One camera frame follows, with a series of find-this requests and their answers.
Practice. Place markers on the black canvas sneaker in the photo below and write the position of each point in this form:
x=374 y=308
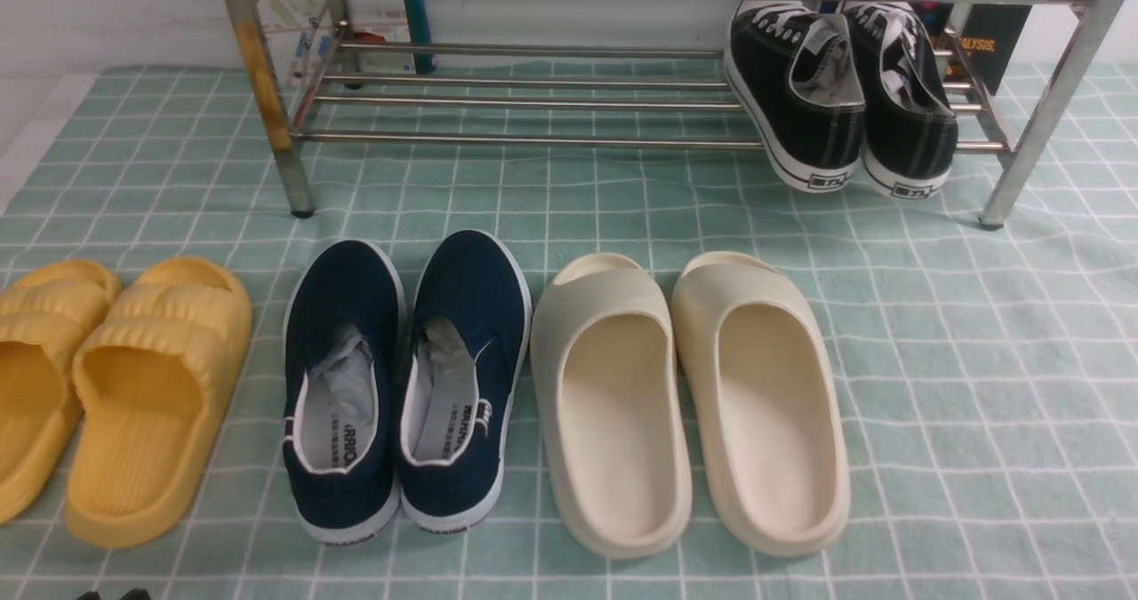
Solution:
x=911 y=132
x=792 y=70

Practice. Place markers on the metal shoe rack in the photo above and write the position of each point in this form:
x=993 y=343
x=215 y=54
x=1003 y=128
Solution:
x=286 y=129

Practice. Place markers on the left cream slide slipper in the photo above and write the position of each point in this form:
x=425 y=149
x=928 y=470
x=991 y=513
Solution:
x=604 y=369

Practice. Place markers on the cream slide slipper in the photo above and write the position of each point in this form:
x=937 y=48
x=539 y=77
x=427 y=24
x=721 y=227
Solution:
x=766 y=404
x=604 y=369

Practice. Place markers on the right navy slip-on shoe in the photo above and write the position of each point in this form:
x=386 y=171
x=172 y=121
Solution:
x=468 y=338

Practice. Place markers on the navy slip-on shoe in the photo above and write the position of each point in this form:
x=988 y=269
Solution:
x=342 y=329
x=468 y=338

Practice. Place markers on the right cream slide slipper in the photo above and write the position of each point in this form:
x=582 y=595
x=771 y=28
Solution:
x=766 y=404

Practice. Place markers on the left navy slip-on shoe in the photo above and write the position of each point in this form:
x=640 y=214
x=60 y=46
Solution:
x=342 y=329

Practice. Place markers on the teal vertical pole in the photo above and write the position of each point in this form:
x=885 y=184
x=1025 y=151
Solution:
x=416 y=15

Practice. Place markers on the colourful map poster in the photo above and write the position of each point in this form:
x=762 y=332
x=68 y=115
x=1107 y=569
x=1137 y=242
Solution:
x=299 y=35

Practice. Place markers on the right yellow slide slipper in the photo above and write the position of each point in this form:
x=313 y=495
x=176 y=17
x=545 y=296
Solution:
x=155 y=380

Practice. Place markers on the yellow slide slipper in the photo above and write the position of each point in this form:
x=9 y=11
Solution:
x=45 y=317
x=155 y=380

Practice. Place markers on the green checkered tablecloth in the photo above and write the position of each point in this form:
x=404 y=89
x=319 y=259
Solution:
x=986 y=380

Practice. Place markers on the black image processing book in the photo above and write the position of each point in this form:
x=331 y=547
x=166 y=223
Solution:
x=988 y=34

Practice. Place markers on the left yellow slide slipper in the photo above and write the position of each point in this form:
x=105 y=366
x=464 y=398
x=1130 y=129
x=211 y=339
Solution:
x=45 y=317

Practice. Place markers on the dark object at bottom edge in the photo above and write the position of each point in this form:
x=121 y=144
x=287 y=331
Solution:
x=130 y=594

